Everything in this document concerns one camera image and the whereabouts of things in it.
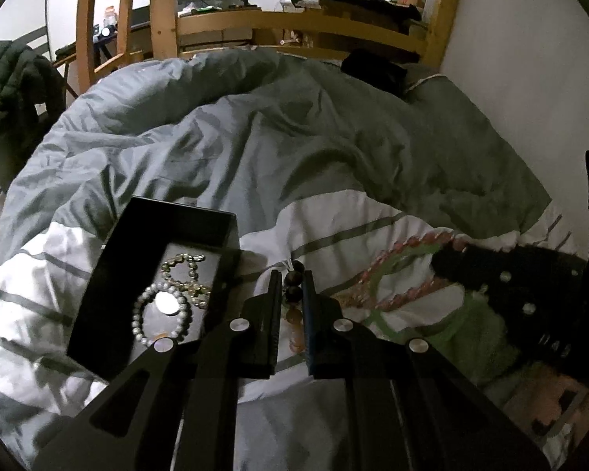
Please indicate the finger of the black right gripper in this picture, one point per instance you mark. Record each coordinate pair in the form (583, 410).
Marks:
(466, 259)

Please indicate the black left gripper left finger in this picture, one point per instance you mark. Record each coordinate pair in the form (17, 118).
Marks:
(242, 345)

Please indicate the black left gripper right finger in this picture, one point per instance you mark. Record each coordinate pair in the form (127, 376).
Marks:
(337, 347)

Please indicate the black jewelry box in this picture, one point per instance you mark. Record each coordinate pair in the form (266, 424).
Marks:
(148, 233)

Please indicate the right human hand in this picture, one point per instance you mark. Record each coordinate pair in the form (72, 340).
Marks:
(545, 402)

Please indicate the silver coin pendant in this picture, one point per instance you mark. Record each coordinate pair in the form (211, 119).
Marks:
(166, 303)

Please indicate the grey white striped duvet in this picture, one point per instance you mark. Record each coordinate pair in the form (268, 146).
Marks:
(316, 166)

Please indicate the black pillow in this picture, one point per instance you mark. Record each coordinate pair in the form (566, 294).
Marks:
(376, 72)

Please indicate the black puffer jacket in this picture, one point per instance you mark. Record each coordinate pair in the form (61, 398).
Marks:
(31, 101)

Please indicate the wooden ladder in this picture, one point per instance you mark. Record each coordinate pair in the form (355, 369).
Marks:
(116, 25)

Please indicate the wooden bed frame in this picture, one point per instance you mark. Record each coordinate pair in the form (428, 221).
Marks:
(431, 45)

